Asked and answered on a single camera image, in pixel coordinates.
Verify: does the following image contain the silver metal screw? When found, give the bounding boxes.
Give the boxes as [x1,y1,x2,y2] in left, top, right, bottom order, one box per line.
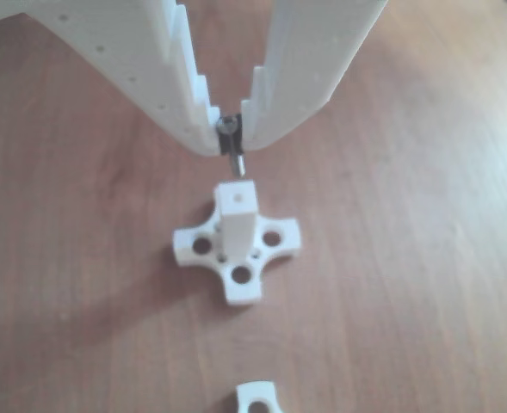
[218,114,248,177]

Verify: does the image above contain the white cross-base screw stand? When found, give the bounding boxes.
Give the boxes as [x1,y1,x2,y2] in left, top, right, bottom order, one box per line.
[235,379,281,413]
[173,180,302,307]

